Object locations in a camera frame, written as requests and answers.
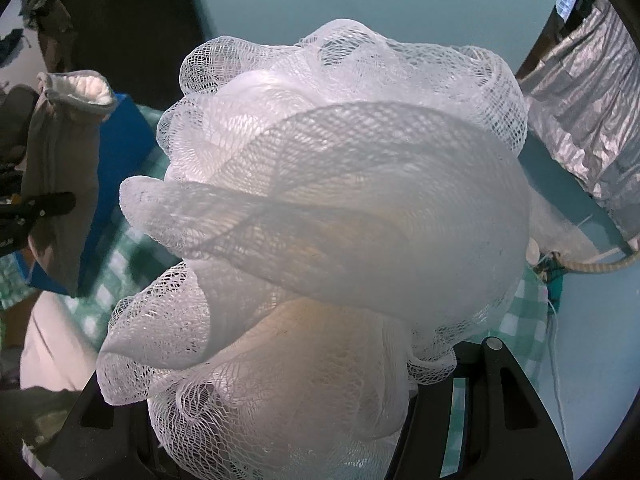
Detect grey sock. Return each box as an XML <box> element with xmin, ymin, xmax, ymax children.
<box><xmin>21</xmin><ymin>70</ymin><xmax>117</xmax><ymax>296</ymax></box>

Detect blue cardboard box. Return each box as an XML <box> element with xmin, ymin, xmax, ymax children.
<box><xmin>14</xmin><ymin>91</ymin><xmax>164</xmax><ymax>296</ymax></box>

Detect green checkered tablecloth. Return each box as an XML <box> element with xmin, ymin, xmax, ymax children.
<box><xmin>1</xmin><ymin>112</ymin><xmax>548</xmax><ymax>479</ymax></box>

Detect black hanging clothes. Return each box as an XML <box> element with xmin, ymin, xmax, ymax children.
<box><xmin>21</xmin><ymin>0</ymin><xmax>205</xmax><ymax>110</ymax></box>

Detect silver foil curtain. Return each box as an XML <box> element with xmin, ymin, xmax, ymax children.
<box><xmin>521</xmin><ymin>0</ymin><xmax>639</xmax><ymax>247</ymax></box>

